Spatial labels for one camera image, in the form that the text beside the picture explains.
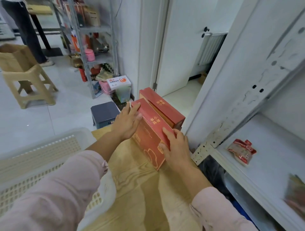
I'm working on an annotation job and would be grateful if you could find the dark grey plastic stool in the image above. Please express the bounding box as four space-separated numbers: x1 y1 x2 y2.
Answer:
91 102 121 130

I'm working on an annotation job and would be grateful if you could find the green translucent plastic box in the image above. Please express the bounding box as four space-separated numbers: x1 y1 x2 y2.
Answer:
115 86 132 103

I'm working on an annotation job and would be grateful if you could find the white metal shelf unit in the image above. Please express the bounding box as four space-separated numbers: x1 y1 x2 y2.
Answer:
182 0 305 231

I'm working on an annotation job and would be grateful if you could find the open cardboard box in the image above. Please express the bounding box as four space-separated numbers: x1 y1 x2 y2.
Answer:
0 43 38 72

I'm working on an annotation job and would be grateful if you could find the brown and green packet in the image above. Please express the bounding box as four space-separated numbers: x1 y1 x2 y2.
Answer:
284 174 305 216

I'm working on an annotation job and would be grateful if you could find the white door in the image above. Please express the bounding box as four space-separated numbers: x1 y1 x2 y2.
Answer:
156 0 229 97

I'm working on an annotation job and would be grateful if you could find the white radiator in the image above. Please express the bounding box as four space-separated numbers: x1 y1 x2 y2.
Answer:
198 33 228 67

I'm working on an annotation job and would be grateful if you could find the pink plastic container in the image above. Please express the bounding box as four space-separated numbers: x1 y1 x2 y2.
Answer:
99 81 112 96

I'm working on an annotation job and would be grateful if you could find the person's right hand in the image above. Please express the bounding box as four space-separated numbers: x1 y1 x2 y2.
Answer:
158 127 191 170

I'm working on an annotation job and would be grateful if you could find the red gift box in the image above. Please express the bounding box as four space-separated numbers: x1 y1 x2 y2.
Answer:
139 87 186 131
131 98 177 171

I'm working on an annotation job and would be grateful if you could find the red fire extinguisher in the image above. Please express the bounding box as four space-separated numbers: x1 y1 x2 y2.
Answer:
79 65 88 82

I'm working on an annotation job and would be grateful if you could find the red snack packet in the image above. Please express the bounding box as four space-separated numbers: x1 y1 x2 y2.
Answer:
227 139 257 165

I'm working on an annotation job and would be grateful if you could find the white plastic basket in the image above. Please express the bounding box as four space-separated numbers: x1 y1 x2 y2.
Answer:
0 127 117 231

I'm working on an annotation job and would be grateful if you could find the beige plastic stool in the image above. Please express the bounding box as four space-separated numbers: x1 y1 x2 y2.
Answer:
2 64 58 109

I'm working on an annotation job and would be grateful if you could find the pink jar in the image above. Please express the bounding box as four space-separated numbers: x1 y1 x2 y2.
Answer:
85 49 96 62

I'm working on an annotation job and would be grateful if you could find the orange bottle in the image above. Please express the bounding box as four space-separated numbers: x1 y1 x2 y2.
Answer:
71 34 81 52

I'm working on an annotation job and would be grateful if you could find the person's left forearm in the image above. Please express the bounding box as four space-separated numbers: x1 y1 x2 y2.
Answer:
0 130 124 231

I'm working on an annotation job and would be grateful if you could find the grey metal storage rack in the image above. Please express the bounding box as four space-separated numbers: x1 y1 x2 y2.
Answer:
51 0 119 99

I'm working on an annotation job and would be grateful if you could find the wooden table with black leg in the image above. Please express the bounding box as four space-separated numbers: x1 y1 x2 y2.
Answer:
25 0 63 57

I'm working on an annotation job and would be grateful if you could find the person's right forearm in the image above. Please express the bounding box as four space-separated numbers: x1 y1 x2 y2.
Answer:
177 162 259 231

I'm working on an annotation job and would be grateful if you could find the white box with orange print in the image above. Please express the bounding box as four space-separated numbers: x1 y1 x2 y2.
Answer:
106 75 132 90

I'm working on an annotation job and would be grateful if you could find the black plastic bag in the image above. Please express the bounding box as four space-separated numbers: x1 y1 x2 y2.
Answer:
198 155 233 198

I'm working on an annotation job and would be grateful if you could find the person's left hand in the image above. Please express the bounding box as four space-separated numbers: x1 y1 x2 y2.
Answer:
112 102 143 141

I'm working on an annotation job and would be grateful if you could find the brown cardboard box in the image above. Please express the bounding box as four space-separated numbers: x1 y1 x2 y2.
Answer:
83 6 101 27

